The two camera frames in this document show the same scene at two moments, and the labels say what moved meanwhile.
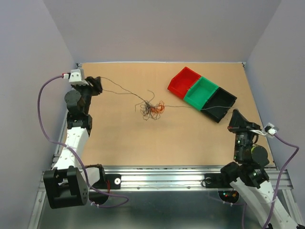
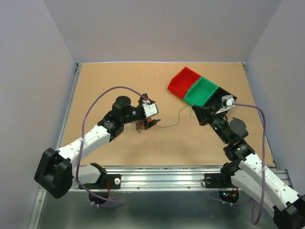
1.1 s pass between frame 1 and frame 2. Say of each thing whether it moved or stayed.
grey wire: moved
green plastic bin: stayed
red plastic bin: stayed
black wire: moved
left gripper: moved
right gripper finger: moved
